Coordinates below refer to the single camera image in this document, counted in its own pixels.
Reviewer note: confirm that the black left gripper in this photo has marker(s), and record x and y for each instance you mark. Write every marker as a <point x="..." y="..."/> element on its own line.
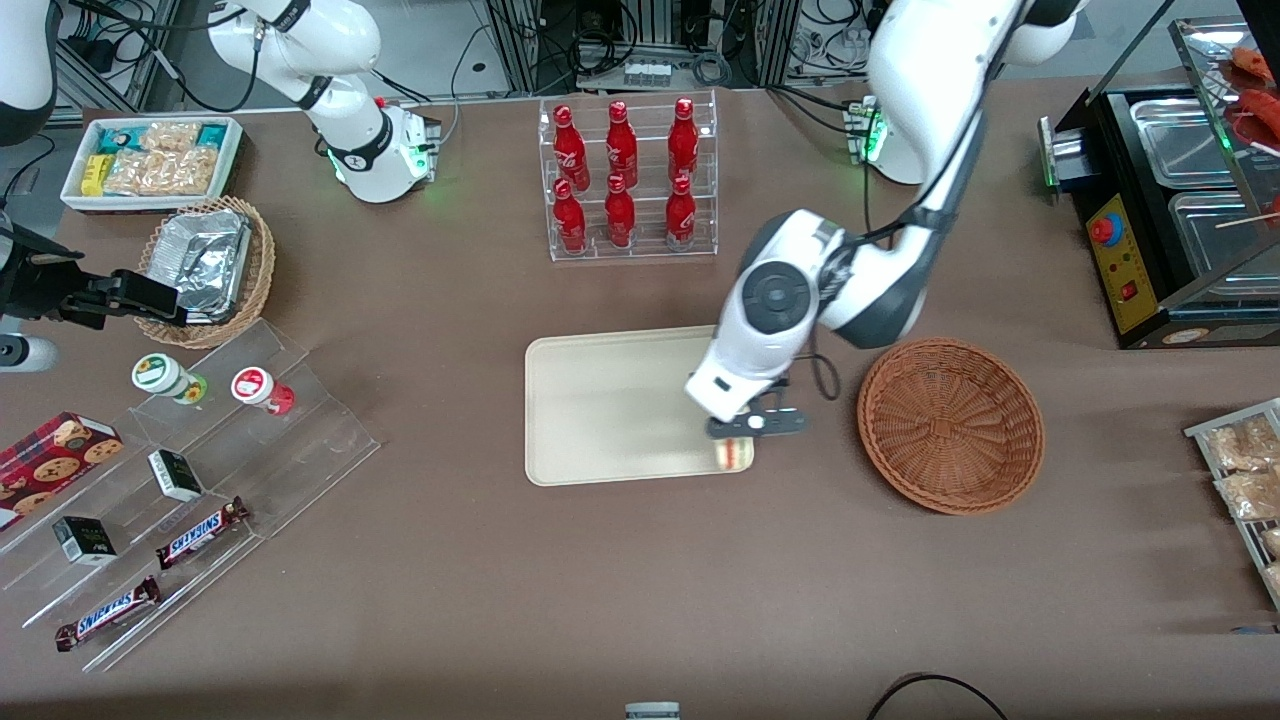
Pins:
<point x="784" y="378"/>

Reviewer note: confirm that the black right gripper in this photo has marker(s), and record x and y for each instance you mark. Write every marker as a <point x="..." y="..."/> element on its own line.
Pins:
<point x="42" y="285"/>

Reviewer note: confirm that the triangular sandwich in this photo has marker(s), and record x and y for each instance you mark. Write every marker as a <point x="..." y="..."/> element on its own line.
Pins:
<point x="735" y="456"/>

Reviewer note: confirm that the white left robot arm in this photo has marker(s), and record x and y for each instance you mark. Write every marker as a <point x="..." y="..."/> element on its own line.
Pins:
<point x="770" y="330"/>

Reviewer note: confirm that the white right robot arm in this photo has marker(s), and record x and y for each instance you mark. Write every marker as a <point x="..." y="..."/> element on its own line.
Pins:
<point x="350" y="140"/>

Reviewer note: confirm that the light tan wicker basket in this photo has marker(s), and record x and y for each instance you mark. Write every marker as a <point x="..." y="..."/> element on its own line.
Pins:
<point x="262" y="270"/>

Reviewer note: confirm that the cream plastic tray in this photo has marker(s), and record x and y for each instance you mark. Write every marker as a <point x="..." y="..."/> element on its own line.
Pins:
<point x="600" y="410"/>

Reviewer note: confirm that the brown round wicker basket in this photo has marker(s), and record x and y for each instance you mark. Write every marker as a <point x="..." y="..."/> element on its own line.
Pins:
<point x="950" y="425"/>

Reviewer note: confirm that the tray with snack bags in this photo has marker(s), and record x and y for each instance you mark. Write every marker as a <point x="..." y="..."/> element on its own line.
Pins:
<point x="1200" y="432"/>

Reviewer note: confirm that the silver foil container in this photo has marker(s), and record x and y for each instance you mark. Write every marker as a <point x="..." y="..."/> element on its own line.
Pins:
<point x="205" y="262"/>

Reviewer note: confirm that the green lid cup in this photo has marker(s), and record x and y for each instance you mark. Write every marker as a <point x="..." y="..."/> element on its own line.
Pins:
<point x="160" y="374"/>

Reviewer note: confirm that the large clear cracker bag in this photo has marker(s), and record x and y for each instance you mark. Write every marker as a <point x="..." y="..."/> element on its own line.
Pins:
<point x="165" y="172"/>

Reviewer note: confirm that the white plastic snack bin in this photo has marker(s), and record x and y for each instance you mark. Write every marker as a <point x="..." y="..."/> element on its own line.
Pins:
<point x="72" y="195"/>

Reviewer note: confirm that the red lid cup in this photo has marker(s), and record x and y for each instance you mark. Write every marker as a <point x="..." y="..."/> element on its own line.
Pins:
<point x="255" y="387"/>

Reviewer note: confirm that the yellow snack packet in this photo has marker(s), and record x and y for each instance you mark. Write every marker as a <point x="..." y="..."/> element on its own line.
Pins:
<point x="95" y="174"/>

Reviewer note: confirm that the teal snack packet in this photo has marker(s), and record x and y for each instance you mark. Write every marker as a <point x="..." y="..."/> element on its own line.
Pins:
<point x="120" y="138"/>
<point x="212" y="134"/>

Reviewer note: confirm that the small clear cracker bag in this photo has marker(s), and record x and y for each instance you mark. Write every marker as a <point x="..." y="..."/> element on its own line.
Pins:
<point x="172" y="135"/>

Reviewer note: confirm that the small black box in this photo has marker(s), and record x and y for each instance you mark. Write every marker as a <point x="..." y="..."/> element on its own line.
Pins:
<point x="85" y="541"/>
<point x="176" y="476"/>

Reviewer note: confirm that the red cookie box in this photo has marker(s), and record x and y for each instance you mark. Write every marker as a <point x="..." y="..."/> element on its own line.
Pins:
<point x="50" y="465"/>

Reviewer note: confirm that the red cola bottle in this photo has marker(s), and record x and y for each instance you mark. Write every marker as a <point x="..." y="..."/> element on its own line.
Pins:
<point x="620" y="218"/>
<point x="683" y="140"/>
<point x="569" y="150"/>
<point x="621" y="145"/>
<point x="681" y="218"/>
<point x="570" y="222"/>

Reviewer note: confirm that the clear acrylic stepped shelf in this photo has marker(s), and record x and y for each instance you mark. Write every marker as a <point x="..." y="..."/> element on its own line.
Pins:
<point x="310" y="450"/>

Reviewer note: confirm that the Snickers chocolate bar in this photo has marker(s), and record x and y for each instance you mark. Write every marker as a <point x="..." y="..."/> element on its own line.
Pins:
<point x="107" y="613"/>
<point x="200" y="533"/>

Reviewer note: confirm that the clear acrylic bottle rack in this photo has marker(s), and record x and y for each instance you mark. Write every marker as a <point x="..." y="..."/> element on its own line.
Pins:
<point x="645" y="130"/>

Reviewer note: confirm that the white power strip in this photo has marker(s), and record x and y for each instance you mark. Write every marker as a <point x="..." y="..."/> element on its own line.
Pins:
<point x="647" y="74"/>

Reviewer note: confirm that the black hot food display case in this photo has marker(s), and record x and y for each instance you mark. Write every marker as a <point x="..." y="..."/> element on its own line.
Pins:
<point x="1132" y="312"/>

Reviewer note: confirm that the red emergency stop knob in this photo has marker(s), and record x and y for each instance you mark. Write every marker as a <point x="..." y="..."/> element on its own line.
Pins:
<point x="1105" y="230"/>

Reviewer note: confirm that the stainless steel pan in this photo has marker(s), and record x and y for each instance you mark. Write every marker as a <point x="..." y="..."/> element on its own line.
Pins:
<point x="1185" y="140"/>
<point x="1215" y="248"/>

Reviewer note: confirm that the clear bag of pastries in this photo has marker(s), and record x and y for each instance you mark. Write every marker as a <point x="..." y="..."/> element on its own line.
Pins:
<point x="1272" y="543"/>
<point x="1240" y="445"/>
<point x="1250" y="495"/>
<point x="1274" y="578"/>

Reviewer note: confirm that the thin black strut rod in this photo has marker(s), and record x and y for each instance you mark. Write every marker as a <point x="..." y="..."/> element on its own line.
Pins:
<point x="1131" y="50"/>

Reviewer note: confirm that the wooden skewer stick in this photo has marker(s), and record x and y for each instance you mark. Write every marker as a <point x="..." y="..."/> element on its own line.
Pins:
<point x="1250" y="219"/>

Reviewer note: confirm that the red sausage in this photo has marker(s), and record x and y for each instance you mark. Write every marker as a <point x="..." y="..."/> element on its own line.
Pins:
<point x="1262" y="108"/>
<point x="1255" y="63"/>

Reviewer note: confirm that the grey metal bracket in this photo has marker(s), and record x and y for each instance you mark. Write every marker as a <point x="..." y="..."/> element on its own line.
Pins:
<point x="652" y="711"/>

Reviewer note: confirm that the small red switch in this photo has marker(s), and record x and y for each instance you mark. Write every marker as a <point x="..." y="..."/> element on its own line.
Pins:
<point x="1130" y="293"/>

